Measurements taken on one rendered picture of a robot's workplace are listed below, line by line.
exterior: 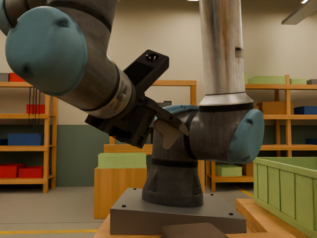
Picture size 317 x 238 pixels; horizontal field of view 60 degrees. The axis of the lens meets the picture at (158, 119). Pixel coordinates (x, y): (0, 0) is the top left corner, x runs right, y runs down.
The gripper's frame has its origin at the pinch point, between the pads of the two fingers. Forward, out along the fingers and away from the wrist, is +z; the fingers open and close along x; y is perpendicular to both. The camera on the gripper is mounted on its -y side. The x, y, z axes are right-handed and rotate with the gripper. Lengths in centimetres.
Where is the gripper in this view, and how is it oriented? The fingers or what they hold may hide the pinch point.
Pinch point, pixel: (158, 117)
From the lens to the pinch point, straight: 57.7
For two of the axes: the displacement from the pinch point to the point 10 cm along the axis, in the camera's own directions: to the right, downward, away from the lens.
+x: 8.4, 3.8, -3.8
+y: -4.5, 8.9, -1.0
